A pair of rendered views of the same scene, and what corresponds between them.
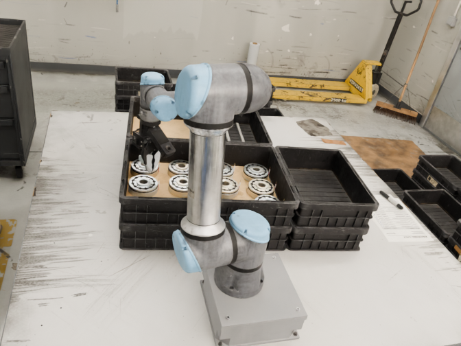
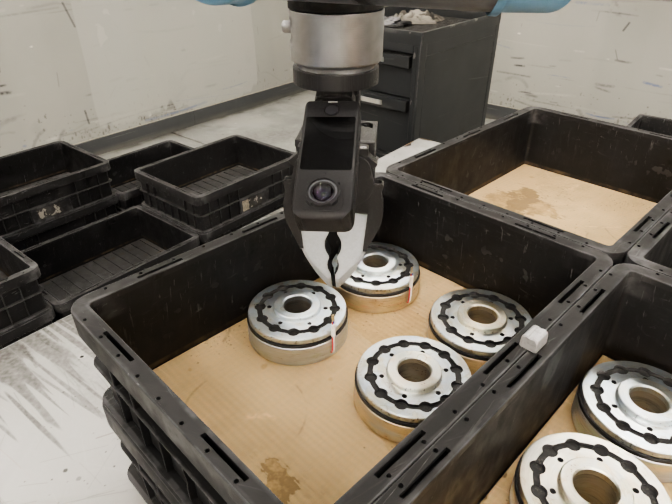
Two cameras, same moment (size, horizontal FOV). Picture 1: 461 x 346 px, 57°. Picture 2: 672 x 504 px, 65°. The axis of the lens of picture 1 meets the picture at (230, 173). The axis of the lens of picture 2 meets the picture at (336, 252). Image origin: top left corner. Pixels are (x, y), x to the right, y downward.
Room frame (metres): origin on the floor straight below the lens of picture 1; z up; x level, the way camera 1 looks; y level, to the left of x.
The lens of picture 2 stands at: (1.05, -0.09, 1.20)
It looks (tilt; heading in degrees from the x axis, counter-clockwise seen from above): 32 degrees down; 59
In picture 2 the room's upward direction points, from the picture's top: straight up
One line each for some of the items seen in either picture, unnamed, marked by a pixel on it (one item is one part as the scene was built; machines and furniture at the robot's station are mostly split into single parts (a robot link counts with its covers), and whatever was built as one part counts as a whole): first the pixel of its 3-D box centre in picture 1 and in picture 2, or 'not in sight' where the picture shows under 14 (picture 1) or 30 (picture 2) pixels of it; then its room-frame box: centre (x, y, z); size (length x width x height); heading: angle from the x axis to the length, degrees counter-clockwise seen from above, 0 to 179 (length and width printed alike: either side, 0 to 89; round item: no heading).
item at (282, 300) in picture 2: (143, 182); (297, 306); (1.24, 0.30, 0.86); 0.05 x 0.05 x 0.01
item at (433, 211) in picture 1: (433, 233); not in sight; (2.01, -1.23, 0.31); 0.40 x 0.30 x 0.34; 20
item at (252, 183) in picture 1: (261, 186); not in sight; (1.35, -0.13, 0.86); 0.10 x 0.10 x 0.01
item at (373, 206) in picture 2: not in sight; (357, 207); (1.29, 0.27, 0.98); 0.05 x 0.02 x 0.09; 143
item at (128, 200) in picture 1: (165, 169); (358, 290); (1.26, 0.23, 0.92); 0.40 x 0.30 x 0.02; 14
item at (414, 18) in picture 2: not in sight; (417, 15); (2.52, 1.71, 0.88); 0.29 x 0.22 x 0.03; 20
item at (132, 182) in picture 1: (143, 182); (297, 309); (1.24, 0.30, 0.86); 0.10 x 0.10 x 0.01
